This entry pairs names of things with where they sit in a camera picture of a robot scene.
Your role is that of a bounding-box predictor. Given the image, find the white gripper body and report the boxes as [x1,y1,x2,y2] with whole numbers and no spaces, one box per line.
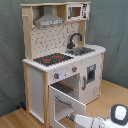
[67,112,97,128]

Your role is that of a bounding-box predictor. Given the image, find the white oven door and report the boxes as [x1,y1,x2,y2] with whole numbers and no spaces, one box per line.
[49,86,86,128]

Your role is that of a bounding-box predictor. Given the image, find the red stove knob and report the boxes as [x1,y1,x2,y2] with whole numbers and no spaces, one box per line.
[54,73,60,79]
[71,65,79,73]

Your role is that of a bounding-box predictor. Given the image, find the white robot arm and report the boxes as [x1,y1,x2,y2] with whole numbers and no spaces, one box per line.
[67,104,128,128]

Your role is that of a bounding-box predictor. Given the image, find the wooden toy kitchen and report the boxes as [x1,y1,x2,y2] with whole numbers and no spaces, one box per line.
[22,2,105,128]

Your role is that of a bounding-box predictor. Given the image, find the white cupboard door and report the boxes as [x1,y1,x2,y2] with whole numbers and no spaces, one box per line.
[79,55,102,104]

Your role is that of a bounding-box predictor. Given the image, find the black toy stovetop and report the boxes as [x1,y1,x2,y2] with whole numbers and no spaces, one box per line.
[34,53,71,66]

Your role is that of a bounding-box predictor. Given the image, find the grey toy sink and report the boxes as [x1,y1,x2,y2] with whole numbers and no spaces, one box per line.
[65,47,95,56]

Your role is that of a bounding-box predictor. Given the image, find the black toy faucet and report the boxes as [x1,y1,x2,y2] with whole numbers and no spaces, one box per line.
[67,33,82,49]

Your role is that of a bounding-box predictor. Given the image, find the grey range hood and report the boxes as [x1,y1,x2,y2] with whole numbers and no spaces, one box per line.
[34,5,64,27]

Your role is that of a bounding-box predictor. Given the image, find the white toy microwave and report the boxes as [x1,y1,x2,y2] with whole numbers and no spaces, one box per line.
[67,4,89,21]

